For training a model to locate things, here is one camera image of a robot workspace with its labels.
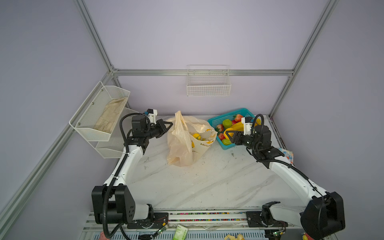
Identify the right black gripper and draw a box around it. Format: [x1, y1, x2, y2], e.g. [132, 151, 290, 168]
[224, 129, 259, 152]

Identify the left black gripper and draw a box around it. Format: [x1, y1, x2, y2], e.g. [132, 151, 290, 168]
[144, 119, 173, 140]

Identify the green fake apple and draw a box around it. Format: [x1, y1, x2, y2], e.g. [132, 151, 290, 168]
[222, 119, 233, 129]

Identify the red fake strawberry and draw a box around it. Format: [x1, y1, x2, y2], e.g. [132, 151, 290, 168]
[215, 124, 225, 133]
[234, 114, 243, 122]
[218, 133, 227, 141]

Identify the teal plastic fruit basket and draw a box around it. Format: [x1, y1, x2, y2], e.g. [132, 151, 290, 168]
[208, 108, 255, 150]

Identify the cream banana print plastic bag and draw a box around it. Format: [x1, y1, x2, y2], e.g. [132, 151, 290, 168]
[167, 111, 217, 167]

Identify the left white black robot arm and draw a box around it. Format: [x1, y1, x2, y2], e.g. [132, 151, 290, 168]
[92, 109, 173, 239]

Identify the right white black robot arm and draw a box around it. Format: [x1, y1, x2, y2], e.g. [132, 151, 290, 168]
[223, 114, 346, 240]

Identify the yellow fake banana bunch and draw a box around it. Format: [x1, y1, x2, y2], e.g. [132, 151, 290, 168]
[223, 119, 262, 140]

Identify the green fake pear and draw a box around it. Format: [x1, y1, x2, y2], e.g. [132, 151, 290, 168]
[222, 139, 232, 146]

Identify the yellow fake lemon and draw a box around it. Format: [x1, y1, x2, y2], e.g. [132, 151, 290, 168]
[193, 133, 202, 141]

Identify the lower white mesh shelf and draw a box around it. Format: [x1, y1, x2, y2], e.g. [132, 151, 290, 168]
[95, 108, 137, 159]

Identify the white mesh shelf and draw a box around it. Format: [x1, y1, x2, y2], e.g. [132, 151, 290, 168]
[69, 82, 131, 142]
[95, 108, 137, 159]

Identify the colourful tissue pack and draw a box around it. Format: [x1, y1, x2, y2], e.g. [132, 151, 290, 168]
[279, 148, 294, 165]

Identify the beige cloth in shelf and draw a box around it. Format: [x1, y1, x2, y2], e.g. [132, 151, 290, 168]
[94, 97, 128, 134]

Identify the upper white mesh shelf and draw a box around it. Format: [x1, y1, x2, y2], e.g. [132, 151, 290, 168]
[69, 82, 131, 142]

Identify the green white packet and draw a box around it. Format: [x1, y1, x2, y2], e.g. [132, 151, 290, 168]
[173, 225, 188, 240]

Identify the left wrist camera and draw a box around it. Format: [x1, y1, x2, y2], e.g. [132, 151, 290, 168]
[145, 109, 158, 124]

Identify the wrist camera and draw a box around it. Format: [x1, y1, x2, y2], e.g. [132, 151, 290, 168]
[241, 117, 254, 135]
[145, 109, 158, 124]

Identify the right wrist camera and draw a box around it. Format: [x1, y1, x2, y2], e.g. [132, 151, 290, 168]
[241, 117, 254, 135]

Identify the aluminium frame back bar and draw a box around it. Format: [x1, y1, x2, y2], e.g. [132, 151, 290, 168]
[114, 69, 294, 77]

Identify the white wire wall basket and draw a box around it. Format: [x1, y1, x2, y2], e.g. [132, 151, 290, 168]
[187, 65, 232, 97]

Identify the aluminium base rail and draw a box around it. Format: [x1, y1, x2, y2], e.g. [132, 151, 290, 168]
[78, 207, 339, 240]

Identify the beige toy below rail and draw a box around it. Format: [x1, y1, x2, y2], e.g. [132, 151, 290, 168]
[224, 234, 245, 240]

